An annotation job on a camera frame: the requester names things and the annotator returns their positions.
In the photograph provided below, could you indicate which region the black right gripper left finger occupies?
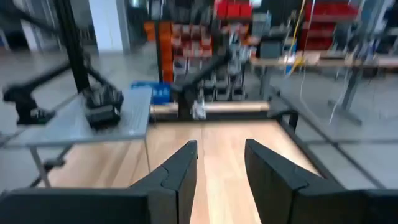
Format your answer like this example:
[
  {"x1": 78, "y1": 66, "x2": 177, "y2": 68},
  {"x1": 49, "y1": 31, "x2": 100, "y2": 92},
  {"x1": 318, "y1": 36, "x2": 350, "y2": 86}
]
[{"x1": 0, "y1": 139, "x2": 199, "y2": 224}]

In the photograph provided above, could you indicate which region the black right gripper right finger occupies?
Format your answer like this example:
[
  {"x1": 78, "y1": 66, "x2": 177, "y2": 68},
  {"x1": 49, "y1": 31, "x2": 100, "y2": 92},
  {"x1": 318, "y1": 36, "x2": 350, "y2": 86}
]
[{"x1": 244, "y1": 138, "x2": 398, "y2": 224}]

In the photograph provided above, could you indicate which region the small black square plastic plate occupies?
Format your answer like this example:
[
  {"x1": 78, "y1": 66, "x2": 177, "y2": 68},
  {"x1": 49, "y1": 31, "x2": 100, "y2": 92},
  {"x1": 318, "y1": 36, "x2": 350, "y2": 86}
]
[{"x1": 86, "y1": 107, "x2": 121, "y2": 129}]

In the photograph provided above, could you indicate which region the black rounded glossy plastic plate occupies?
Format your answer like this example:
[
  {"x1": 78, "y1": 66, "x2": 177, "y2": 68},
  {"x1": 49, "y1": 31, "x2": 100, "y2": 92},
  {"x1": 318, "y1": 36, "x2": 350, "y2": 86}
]
[{"x1": 84, "y1": 85, "x2": 124, "y2": 109}]

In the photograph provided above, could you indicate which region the grey perforated metal shelf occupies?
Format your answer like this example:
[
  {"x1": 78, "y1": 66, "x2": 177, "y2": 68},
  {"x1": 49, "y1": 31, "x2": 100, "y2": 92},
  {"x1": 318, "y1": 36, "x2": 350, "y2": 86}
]
[{"x1": 0, "y1": 88, "x2": 154, "y2": 189}]

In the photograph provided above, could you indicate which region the blue plastic bin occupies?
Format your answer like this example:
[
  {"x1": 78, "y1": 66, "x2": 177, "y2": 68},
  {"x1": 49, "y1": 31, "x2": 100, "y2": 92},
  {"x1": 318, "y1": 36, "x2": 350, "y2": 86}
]
[{"x1": 130, "y1": 80, "x2": 172, "y2": 105}]

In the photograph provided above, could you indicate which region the wooden work table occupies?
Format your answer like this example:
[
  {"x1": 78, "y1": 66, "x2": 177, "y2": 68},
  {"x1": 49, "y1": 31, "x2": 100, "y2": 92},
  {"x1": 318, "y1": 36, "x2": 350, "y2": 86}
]
[{"x1": 248, "y1": 51, "x2": 398, "y2": 127}]

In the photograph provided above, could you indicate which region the black desktop monitor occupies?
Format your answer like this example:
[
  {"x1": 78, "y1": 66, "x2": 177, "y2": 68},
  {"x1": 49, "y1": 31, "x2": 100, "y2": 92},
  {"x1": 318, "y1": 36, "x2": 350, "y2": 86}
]
[{"x1": 259, "y1": 40, "x2": 284, "y2": 60}]

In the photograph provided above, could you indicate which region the red storage bin rack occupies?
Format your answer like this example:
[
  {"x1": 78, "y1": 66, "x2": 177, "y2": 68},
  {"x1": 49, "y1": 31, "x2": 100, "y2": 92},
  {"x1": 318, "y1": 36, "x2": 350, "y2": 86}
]
[{"x1": 298, "y1": 2, "x2": 358, "y2": 52}]

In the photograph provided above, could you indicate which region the black aluminium table frame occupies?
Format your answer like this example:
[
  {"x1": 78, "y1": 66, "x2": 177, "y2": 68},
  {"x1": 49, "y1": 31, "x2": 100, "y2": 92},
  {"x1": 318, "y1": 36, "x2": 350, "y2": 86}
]
[{"x1": 0, "y1": 0, "x2": 385, "y2": 190}]

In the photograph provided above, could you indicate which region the yellow hanging cable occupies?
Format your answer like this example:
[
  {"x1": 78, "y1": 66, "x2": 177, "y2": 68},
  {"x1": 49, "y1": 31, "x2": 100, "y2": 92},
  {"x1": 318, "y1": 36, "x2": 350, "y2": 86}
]
[{"x1": 284, "y1": 0, "x2": 317, "y2": 77}]

